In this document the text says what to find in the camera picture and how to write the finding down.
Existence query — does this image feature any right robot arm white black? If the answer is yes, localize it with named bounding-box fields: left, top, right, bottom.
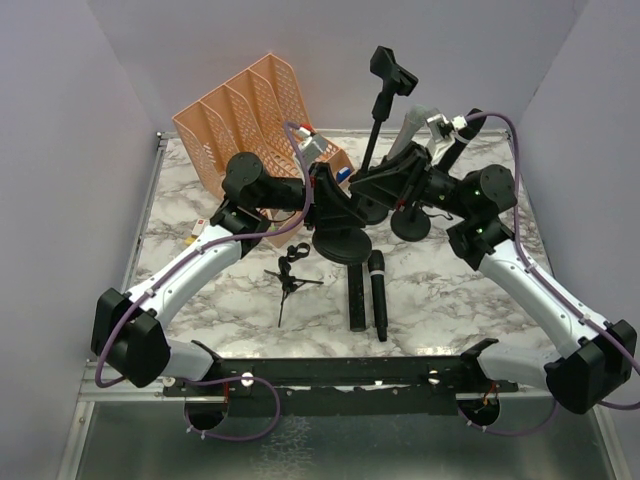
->
left=350, top=150, right=637, bottom=414

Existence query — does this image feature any black microphone grey band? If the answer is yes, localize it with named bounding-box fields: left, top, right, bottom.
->
left=436, top=117, right=486, bottom=173

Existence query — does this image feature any blue white eraser box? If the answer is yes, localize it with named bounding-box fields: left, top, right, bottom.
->
left=335, top=167, right=352, bottom=184

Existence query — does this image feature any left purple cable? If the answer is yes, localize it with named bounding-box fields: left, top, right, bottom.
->
left=95, top=121, right=316, bottom=442

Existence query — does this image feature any small black tripod stand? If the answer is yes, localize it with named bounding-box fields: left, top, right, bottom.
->
left=265, top=242, right=324, bottom=328

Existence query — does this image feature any black microphone white band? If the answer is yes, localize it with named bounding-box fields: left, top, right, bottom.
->
left=367, top=250, right=388, bottom=342

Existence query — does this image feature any black microphone silver grille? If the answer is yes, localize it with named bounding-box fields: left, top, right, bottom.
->
left=347, top=264, right=366, bottom=332

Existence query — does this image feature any black microphone stand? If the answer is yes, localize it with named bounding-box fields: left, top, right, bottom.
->
left=390, top=205, right=431, bottom=242
left=312, top=46, right=418, bottom=266
left=357, top=197, right=389, bottom=226

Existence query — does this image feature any peach plastic file organizer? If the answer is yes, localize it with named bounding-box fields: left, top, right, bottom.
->
left=173, top=54, right=353, bottom=247

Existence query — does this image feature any purple cable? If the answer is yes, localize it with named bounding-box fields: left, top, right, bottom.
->
left=95, top=121, right=316, bottom=442
left=457, top=110, right=640, bottom=437

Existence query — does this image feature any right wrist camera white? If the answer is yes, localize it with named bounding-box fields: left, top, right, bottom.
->
left=426, top=110, right=468, bottom=164

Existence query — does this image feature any black mounting base bar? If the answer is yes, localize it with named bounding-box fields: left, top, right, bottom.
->
left=164, top=349, right=521, bottom=419

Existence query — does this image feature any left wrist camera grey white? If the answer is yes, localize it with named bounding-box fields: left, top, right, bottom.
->
left=297, top=124, right=329, bottom=163

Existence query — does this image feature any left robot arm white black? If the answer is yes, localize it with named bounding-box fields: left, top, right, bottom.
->
left=91, top=152, right=371, bottom=388

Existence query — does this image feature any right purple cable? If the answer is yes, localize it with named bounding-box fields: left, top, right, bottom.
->
left=457, top=110, right=640, bottom=437

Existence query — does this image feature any aluminium frame rail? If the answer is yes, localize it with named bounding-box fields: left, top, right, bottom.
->
left=56, top=132, right=171, bottom=479

